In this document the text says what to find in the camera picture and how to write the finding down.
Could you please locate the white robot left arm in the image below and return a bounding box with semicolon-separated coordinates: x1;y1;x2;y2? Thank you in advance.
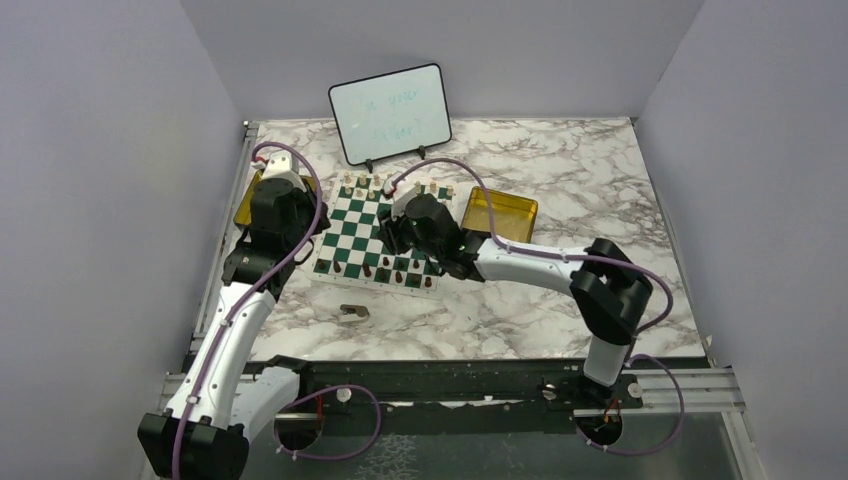
137;173;330;479

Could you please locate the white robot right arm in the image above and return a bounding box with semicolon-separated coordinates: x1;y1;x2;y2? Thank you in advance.
377;194;653;407

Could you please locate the light chess pieces row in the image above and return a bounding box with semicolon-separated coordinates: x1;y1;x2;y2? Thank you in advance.
333;172;458;203

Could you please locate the green white chess board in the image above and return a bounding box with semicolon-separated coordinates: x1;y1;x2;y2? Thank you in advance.
307;173;444;298

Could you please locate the left gold tin box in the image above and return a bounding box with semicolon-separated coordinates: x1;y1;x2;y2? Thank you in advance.
234;173;320;232

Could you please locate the gold tin box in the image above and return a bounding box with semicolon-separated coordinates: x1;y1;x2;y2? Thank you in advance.
234;173;320;232
460;186;539;243

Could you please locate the right gold tin box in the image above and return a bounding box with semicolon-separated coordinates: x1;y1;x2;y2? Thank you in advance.
460;186;539;243

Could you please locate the beige plastic clip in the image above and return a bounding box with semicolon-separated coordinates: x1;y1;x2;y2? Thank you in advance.
339;304;370;324

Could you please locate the small whiteboard on stand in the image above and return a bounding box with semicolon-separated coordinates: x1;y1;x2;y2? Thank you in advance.
328;63;453;166

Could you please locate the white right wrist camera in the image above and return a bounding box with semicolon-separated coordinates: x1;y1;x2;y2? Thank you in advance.
381;180;420;220

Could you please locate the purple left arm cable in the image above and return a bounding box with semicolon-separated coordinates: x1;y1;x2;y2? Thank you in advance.
170;141;326;480

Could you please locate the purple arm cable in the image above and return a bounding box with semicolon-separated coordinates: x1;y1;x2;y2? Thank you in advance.
170;141;326;480
387;157;674;362

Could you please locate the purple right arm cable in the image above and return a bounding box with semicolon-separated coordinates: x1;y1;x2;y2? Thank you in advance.
387;157;674;362

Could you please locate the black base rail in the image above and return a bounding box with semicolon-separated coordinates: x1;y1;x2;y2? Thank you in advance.
245;359;670;439

